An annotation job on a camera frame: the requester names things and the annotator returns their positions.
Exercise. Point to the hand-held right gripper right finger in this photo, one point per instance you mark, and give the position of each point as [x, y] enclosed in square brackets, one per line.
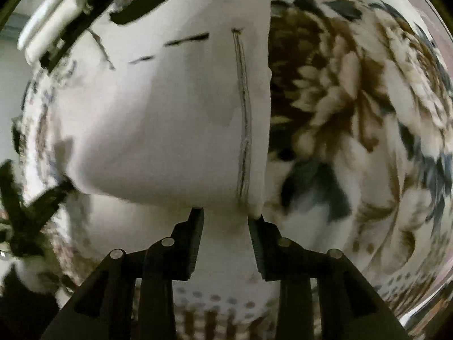
[255, 244]

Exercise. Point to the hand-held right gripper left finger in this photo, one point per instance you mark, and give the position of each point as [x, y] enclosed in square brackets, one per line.
[197, 241]

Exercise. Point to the floral printed blanket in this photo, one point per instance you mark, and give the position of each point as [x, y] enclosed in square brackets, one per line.
[354, 95]

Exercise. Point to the white small garment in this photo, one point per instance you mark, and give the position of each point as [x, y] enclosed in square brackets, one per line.
[159, 113]

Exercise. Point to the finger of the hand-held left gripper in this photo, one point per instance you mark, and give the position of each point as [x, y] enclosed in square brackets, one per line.
[10, 191]
[49, 198]

